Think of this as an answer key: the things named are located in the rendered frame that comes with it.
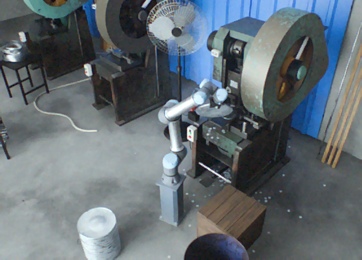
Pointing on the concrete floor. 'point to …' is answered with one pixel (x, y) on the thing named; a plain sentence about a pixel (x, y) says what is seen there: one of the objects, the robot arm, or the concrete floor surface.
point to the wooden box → (233, 216)
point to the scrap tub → (215, 248)
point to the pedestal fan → (162, 26)
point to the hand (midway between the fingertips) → (216, 105)
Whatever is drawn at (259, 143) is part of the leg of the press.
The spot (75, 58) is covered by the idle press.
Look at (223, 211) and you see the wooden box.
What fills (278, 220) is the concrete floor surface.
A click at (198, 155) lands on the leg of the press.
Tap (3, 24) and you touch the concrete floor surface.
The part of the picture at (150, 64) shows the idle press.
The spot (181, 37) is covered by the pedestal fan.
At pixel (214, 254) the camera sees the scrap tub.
